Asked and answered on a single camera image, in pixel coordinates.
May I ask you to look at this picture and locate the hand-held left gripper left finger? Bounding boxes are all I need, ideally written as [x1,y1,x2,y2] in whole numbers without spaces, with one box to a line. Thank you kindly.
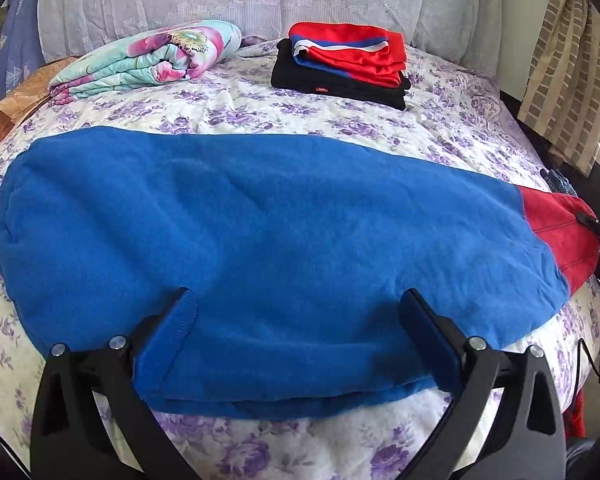
[30,287,201,480]

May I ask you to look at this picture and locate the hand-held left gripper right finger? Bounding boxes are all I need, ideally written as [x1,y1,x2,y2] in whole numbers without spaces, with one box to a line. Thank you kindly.
[399,287,566,480]

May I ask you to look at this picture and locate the blue and red sweatshirt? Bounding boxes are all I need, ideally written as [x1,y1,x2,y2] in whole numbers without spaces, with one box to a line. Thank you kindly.
[0,126,600,418]

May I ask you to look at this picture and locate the blue denim jeans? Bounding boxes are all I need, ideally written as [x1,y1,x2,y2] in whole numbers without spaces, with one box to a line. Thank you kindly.
[540,167,578,198]

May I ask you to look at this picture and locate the beige brick pattern curtain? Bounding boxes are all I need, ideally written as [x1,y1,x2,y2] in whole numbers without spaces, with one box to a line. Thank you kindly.
[517,0,600,178]

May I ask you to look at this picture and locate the purple floral bedspread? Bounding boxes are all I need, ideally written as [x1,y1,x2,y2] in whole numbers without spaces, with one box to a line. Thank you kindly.
[0,40,600,480]

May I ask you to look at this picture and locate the orange brown cloth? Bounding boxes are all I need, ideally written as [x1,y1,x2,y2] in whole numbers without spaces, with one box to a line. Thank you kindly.
[0,55,81,161]

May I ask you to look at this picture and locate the folded colourful floral quilt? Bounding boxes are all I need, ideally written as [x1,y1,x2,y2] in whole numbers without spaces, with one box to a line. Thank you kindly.
[47,19,243,106]

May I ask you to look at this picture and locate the folded black garment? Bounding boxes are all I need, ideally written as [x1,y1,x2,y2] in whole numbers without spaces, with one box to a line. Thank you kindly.
[271,40,412,111]

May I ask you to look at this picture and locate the folded red blue white garment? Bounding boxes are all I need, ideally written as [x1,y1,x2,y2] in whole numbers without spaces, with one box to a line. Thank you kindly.
[287,22,408,88]

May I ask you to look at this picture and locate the blue patterned pillow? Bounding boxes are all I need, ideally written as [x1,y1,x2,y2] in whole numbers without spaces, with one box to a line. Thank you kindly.
[0,0,48,101]

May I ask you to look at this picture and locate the black cable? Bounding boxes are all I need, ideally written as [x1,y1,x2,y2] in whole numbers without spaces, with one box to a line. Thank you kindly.
[577,340,600,381]

